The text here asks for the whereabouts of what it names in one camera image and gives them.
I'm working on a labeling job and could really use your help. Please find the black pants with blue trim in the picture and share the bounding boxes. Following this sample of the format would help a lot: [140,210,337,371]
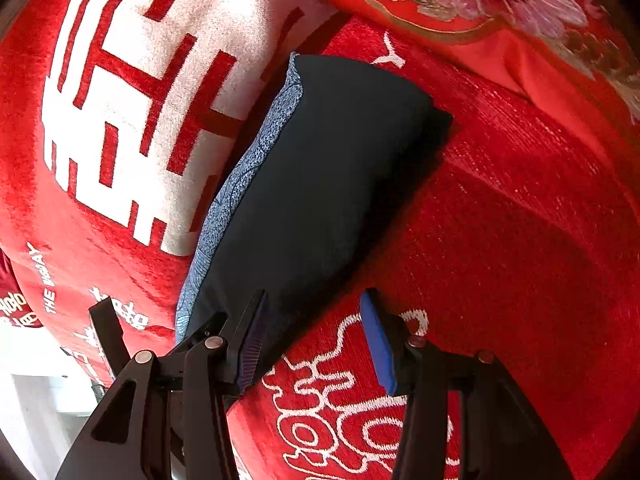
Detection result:
[174,52,454,380]

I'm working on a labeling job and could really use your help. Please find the red wedding bedspread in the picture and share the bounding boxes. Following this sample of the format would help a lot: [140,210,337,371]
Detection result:
[1,0,639,479]

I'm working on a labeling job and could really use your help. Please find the red embroidered pillow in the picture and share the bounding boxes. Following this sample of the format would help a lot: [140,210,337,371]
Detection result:
[328,0,639,131]

